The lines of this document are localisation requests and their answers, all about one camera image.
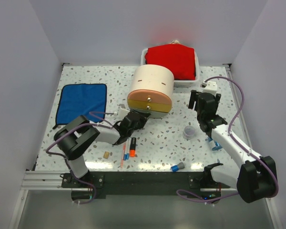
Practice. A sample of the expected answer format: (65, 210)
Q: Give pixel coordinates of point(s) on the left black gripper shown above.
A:
(143, 118)

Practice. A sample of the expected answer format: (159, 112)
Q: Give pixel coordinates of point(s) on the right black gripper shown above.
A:
(194, 97)

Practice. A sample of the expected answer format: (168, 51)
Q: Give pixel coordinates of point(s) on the beige round drawer organizer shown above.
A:
(151, 90)

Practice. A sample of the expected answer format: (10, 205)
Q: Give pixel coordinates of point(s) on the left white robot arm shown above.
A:
(76, 137)

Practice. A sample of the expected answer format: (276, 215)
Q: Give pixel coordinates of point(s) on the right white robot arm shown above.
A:
(257, 176)

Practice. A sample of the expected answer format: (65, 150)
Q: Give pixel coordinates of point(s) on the white plastic basket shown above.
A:
(179, 83)

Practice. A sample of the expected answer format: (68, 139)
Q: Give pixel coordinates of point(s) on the clear round pin jar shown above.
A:
(189, 132)

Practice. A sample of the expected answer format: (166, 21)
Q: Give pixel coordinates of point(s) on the orange thin pen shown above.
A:
(123, 153)

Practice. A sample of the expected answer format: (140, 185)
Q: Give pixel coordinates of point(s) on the black orange highlighter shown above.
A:
(132, 150)

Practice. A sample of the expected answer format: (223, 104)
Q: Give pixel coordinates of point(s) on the red folded cloth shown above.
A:
(178, 58)

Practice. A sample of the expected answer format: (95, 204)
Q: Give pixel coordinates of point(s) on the white blue-capped marker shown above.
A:
(127, 149)

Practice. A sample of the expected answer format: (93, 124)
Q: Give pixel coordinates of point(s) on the blue microfiber cloth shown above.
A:
(84, 99)

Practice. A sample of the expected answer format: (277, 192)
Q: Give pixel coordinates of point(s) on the small tan eraser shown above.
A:
(106, 154)

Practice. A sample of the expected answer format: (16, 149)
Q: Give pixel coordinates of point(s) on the blue grey glue stick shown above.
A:
(177, 167)

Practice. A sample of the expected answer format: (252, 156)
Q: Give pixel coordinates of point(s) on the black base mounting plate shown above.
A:
(149, 183)

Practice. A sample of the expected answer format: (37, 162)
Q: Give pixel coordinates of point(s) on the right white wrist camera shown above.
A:
(209, 87)

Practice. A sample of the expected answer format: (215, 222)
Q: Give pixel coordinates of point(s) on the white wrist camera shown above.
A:
(122, 111)
(209, 87)

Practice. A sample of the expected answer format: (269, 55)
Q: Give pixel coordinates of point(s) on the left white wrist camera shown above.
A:
(122, 111)

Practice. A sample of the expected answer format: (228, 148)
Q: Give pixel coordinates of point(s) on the aluminium frame rail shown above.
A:
(51, 180)

